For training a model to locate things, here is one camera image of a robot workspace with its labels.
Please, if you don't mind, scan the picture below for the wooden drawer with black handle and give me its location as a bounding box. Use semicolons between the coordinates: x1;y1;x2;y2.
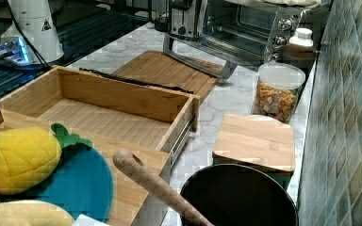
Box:
0;66;199;153

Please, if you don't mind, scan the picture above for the teal canister with wooden lid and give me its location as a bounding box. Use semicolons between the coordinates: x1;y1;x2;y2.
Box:
212;114;296;189

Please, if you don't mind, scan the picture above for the orange bottle with white cap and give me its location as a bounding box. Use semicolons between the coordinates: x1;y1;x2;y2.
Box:
283;27;314;58

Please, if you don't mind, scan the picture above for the black utensil holder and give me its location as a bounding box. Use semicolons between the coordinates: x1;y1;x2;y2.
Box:
180;164;299;226

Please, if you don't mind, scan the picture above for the black silver toaster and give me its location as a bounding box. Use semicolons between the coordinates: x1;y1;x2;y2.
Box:
169;0;207;40

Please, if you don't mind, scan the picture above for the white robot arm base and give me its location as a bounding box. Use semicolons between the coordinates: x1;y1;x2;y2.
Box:
0;0;64;66

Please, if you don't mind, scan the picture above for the clear jar of cereal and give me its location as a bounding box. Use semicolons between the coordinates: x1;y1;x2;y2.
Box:
252;62;305;123

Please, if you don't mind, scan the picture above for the large bamboo cutting board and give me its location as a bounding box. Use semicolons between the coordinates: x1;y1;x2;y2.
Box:
113;51;220;101

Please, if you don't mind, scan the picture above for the teal round plate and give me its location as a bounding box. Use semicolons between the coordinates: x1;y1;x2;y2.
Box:
23;144;113;222

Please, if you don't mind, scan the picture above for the silver toaster oven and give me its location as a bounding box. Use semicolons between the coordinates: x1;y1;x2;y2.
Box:
163;0;331;79

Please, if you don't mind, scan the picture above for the yellow plush banana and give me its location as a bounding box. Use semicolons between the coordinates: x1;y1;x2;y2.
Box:
0;201;74;226

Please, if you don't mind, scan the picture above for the yellow plush pineapple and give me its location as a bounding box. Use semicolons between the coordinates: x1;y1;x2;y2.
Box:
0;123;93;195

